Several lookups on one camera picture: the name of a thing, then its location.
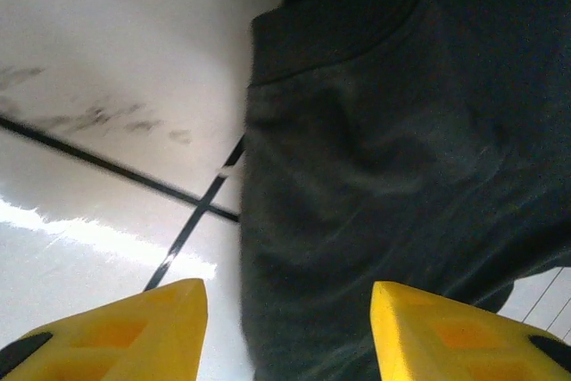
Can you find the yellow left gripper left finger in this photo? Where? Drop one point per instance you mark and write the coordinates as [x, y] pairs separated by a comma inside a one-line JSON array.
[[134, 336]]

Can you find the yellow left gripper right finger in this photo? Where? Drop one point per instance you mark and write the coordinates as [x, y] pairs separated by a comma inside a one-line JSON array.
[[446, 341]]

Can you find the black t-shirt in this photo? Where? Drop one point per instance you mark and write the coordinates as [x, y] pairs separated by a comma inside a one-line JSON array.
[[379, 153]]

